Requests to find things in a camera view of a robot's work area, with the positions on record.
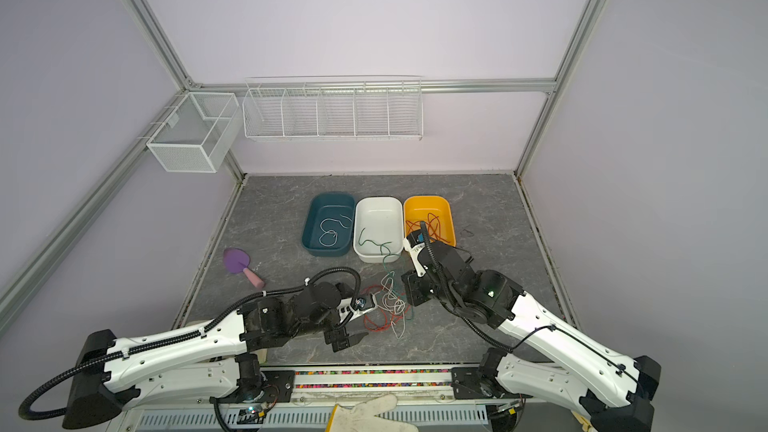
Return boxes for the cable pile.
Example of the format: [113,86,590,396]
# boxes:
[359,269,415,340]

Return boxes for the green cable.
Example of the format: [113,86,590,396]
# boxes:
[358,227,400,265]

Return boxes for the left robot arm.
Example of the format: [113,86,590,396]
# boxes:
[18,266,377,429]

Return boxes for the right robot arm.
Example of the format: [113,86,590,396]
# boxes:
[401,225,661,431]

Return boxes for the white plastic bin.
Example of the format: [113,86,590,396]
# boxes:
[353,197,405,264]

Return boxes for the white glove yellow cuff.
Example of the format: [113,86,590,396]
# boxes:
[325,394,419,432]

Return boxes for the yellow plastic bin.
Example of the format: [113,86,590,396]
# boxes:
[403,195,457,246]

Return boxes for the teal plastic bin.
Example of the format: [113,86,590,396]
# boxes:
[301,192,356,257]

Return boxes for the purple pink scoop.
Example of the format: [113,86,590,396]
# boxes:
[222,248,265,290]

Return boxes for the white mesh box basket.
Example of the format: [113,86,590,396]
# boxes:
[147,92,243,173]

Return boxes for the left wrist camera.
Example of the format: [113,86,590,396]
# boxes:
[337,294,378,321]

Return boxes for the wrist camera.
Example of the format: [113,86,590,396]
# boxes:
[403,232,426,277]
[337,294,378,321]

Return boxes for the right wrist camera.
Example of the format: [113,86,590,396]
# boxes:
[403,232,426,277]

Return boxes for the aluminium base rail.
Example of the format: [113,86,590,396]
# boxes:
[128,359,521,408]

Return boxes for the white wire wall basket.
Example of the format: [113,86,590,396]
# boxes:
[242,75,424,141]

